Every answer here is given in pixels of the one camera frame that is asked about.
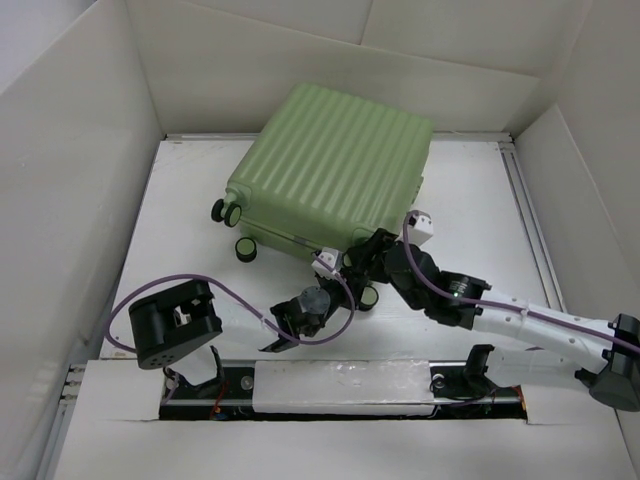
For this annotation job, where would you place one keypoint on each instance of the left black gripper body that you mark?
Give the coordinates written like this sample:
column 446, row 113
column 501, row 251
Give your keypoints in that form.
column 336, row 297

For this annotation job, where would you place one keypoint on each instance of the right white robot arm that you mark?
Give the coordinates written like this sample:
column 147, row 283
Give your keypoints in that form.
column 598, row 356

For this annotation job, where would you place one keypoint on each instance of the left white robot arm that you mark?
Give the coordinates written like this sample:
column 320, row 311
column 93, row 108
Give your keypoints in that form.
column 174, row 316

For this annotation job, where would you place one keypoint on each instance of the green hard-shell suitcase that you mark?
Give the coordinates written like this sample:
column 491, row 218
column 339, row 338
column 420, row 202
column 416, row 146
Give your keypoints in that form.
column 328, row 170

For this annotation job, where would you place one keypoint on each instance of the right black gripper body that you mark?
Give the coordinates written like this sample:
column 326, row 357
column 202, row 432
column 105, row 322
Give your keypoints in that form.
column 379, row 246

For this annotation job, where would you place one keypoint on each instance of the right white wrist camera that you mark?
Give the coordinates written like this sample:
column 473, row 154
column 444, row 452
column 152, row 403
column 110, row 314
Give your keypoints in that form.
column 419, row 228

